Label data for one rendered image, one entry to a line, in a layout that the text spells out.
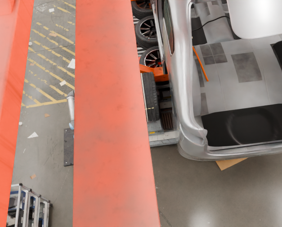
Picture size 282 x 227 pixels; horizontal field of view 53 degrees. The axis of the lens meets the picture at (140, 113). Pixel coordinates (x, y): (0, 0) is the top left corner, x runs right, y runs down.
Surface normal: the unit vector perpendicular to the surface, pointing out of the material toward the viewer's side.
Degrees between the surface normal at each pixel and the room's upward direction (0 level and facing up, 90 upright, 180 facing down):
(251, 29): 31
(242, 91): 22
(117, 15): 0
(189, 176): 0
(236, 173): 0
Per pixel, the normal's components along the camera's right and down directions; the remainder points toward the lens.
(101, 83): -0.09, -0.49
